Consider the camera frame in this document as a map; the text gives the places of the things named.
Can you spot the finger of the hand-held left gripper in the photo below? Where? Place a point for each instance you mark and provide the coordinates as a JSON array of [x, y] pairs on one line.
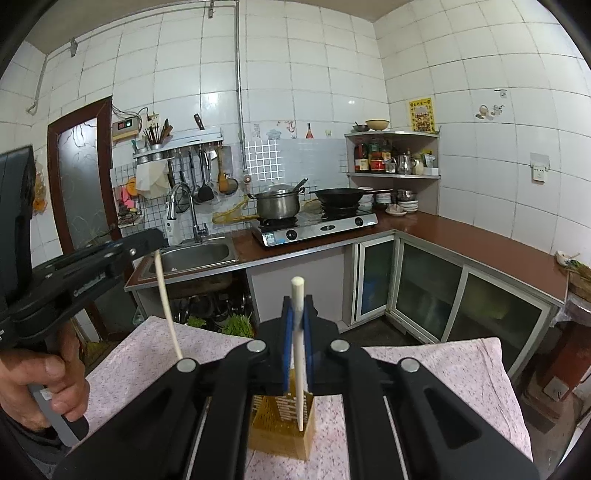
[[83, 286], [115, 244]]

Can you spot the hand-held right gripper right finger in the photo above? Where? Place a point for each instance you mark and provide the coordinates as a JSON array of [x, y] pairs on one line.
[[308, 350]]

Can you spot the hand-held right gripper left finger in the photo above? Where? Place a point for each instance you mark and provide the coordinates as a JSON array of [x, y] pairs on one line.
[[289, 341]]

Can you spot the white chopstick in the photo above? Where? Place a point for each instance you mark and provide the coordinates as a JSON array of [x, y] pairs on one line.
[[167, 304], [298, 295]]

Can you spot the yellow utensil holder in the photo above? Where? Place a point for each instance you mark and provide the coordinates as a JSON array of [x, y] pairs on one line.
[[277, 431]]

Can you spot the person's left forearm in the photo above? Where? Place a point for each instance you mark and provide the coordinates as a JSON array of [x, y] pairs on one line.
[[23, 454]]

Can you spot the person's left hand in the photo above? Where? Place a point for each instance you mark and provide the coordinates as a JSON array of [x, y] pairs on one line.
[[27, 383]]

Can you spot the orange hanging bag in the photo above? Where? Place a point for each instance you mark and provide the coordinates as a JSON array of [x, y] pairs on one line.
[[40, 189]]

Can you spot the green leafy vegetables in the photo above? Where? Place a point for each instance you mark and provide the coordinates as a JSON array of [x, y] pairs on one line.
[[238, 325]]

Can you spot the white bottle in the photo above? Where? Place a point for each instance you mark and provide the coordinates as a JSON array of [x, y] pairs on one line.
[[172, 230]]

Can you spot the brown framed glass door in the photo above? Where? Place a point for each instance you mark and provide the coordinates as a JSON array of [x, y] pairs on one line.
[[78, 175]]

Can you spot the white hanging cloth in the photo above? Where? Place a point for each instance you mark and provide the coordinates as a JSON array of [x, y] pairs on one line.
[[152, 180]]

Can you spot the stainless steel sink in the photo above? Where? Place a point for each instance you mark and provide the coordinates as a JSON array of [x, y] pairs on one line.
[[198, 256]]

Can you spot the chrome faucet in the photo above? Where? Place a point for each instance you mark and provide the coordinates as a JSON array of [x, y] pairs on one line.
[[197, 226]]

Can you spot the pink floral tablecloth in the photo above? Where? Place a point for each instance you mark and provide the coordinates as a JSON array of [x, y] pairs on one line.
[[138, 350]]

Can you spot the black hanging spatula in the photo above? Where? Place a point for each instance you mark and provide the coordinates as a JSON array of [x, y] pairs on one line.
[[204, 191]]

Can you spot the metal cup of chopsticks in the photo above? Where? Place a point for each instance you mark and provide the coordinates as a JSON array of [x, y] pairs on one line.
[[154, 138]]

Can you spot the steel gas stove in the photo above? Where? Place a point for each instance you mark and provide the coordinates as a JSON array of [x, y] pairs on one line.
[[318, 228]]

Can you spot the kitchen cabinet with glass doors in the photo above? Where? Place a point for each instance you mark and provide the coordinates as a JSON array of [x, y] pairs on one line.
[[415, 286]]

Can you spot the orange hanging ladle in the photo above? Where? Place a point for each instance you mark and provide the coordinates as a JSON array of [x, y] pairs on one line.
[[226, 182]]

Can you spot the steel cooking pot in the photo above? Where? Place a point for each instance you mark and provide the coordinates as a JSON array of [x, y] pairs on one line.
[[277, 203]]

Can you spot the black wok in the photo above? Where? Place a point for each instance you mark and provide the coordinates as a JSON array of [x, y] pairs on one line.
[[339, 195]]

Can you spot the stack of white dishes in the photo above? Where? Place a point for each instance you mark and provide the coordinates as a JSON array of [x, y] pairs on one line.
[[406, 201]]

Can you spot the red sauce bottle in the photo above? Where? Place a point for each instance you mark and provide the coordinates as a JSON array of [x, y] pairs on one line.
[[360, 159]]

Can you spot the vertical metal pipe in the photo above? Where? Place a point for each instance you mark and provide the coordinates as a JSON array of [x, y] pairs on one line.
[[239, 92]]

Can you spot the red label jar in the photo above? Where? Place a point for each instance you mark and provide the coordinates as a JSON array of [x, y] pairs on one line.
[[377, 161]]

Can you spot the steel kettle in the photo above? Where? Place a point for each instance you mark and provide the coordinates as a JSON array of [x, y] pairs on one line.
[[404, 164]]

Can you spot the horizontal metal pipe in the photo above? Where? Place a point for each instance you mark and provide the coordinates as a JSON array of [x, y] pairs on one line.
[[138, 25]]

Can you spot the dark small bowl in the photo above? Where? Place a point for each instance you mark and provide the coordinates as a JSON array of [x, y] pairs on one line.
[[360, 127]]

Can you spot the beige bowl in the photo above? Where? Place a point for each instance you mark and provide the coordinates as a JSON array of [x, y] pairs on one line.
[[377, 124]]

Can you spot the grey corner shelf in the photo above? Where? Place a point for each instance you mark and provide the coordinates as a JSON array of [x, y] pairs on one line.
[[415, 138]]

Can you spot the white floor socket box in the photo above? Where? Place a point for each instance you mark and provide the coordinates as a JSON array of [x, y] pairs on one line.
[[556, 388]]

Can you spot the red stool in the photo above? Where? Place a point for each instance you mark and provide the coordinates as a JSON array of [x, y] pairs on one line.
[[575, 350]]

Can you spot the woven basket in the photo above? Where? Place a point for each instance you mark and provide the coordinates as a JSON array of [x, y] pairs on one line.
[[581, 281]]

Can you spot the beige wall control box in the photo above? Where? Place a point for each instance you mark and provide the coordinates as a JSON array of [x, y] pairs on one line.
[[125, 129]]

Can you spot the metal wall utensil rack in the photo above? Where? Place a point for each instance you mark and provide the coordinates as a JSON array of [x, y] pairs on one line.
[[184, 138]]

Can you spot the yellow wall poster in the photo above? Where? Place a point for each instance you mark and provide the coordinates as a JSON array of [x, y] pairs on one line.
[[422, 115]]

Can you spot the wall hook stickers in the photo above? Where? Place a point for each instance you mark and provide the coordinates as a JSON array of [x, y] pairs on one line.
[[489, 110]]

